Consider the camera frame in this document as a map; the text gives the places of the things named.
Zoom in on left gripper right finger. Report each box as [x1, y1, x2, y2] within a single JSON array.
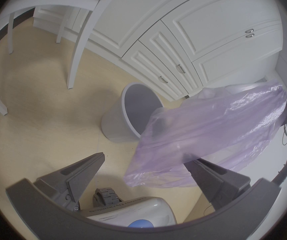
[[183, 158, 250, 209]]

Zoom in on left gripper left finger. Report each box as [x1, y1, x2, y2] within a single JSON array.
[[35, 152, 106, 208]]

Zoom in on purple plastic bag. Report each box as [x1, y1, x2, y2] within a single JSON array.
[[123, 82, 287, 189]]

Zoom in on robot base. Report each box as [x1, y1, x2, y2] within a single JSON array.
[[75, 187, 178, 228]]

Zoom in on white trash bin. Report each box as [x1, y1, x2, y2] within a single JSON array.
[[101, 83, 165, 143]]

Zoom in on white chair grey cushions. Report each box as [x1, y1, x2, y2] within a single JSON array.
[[0, 0, 127, 116]]

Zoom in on white wardrobe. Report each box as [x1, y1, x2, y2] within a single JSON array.
[[33, 0, 284, 102]]

